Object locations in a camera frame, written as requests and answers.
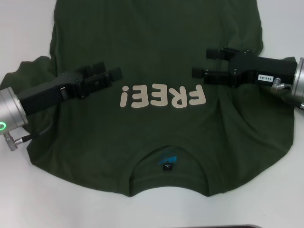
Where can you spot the dark grey torso edge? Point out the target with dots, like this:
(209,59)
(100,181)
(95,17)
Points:
(237,226)

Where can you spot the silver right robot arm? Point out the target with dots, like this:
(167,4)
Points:
(299,80)

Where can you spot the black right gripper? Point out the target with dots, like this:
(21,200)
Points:
(261,69)

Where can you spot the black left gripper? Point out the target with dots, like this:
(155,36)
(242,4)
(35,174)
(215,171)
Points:
(47,92)

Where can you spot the dark green FREE T-shirt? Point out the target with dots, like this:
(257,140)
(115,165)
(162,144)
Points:
(152,35)

